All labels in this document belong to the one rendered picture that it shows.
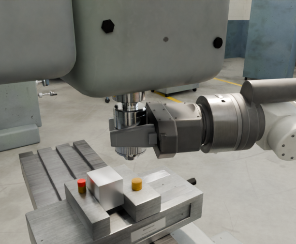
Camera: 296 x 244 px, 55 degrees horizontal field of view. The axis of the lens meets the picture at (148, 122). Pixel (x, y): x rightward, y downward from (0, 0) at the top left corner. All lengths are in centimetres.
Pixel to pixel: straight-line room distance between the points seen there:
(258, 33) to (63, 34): 630
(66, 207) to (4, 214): 183
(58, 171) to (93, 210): 38
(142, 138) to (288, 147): 21
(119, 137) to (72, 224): 26
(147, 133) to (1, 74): 22
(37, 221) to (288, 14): 603
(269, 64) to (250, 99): 603
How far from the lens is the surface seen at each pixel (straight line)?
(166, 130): 36
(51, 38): 22
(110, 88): 27
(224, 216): 225
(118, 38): 26
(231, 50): 1002
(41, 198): 80
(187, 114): 40
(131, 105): 39
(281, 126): 43
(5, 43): 22
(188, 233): 78
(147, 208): 57
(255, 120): 42
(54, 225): 59
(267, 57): 644
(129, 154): 40
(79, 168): 90
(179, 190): 66
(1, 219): 241
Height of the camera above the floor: 139
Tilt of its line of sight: 21 degrees down
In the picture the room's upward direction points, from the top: straight up
